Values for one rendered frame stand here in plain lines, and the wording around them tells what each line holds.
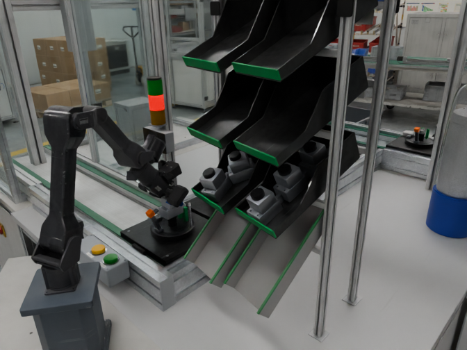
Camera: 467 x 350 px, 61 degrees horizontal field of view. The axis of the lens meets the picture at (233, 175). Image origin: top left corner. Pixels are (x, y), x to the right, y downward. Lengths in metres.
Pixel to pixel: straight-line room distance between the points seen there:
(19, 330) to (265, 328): 0.64
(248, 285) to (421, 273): 0.60
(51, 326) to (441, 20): 7.76
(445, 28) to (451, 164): 6.71
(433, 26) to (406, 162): 6.24
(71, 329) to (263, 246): 0.47
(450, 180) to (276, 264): 0.77
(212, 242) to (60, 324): 0.41
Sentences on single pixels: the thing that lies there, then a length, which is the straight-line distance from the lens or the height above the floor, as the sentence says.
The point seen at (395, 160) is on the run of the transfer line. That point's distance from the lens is 2.06.
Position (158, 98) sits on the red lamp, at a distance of 1.33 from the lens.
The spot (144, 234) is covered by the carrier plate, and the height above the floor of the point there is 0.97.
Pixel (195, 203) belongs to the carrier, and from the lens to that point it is 1.43.
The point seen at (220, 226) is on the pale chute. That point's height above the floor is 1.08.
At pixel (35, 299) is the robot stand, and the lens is 0.98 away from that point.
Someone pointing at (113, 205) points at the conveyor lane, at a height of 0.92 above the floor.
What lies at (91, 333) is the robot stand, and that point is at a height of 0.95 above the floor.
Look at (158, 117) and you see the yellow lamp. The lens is 1.35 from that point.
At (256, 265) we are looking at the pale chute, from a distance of 0.99.
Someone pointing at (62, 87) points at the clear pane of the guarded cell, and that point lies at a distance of 2.45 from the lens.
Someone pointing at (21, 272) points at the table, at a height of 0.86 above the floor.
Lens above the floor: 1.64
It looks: 24 degrees down
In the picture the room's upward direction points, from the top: 1 degrees counter-clockwise
